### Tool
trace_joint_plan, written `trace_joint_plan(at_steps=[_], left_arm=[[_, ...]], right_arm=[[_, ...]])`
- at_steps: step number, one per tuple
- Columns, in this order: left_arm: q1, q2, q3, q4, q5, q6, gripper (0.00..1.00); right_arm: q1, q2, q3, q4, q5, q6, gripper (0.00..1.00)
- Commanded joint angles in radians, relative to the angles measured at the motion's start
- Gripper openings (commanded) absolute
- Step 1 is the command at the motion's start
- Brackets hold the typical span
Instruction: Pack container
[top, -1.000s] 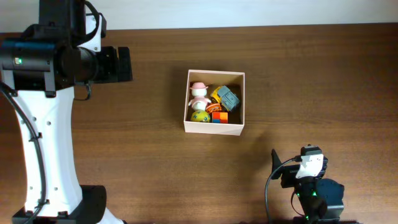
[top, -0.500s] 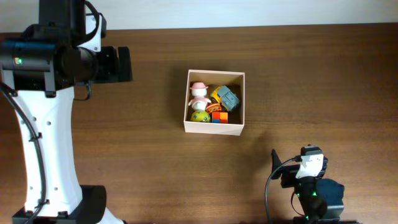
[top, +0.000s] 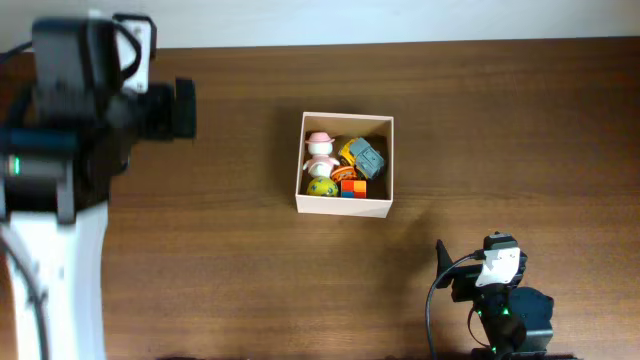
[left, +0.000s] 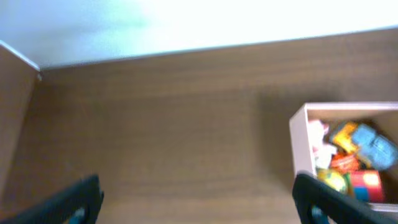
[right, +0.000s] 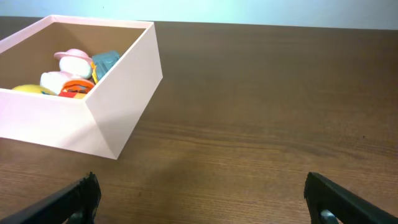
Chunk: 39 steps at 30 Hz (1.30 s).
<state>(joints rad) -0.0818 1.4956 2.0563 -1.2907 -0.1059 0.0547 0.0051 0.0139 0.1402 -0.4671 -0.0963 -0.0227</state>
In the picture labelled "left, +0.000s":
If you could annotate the multicolour puzzle cube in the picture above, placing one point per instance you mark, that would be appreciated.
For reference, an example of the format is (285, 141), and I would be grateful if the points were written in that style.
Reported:
(365, 185)

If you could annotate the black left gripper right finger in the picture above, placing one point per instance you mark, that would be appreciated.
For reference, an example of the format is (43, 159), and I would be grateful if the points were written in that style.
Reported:
(308, 192)

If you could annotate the orange round wheel toy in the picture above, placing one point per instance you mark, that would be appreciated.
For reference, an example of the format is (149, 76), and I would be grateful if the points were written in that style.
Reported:
(344, 163)

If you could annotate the white duck toy pink hat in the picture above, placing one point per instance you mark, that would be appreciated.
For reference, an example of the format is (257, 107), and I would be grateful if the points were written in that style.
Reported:
(322, 150)

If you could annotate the pale pink open box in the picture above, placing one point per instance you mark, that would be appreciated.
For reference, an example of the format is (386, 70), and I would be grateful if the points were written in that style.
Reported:
(381, 116)

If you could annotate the yellow ball with blue letters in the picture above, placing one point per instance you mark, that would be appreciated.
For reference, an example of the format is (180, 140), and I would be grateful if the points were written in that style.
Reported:
(333, 179)

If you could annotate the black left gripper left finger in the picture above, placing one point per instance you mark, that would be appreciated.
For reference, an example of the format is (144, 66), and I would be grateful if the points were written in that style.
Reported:
(79, 203)

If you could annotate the yellow grey toy truck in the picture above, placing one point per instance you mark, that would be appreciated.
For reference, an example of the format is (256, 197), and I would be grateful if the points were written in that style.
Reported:
(363, 145)

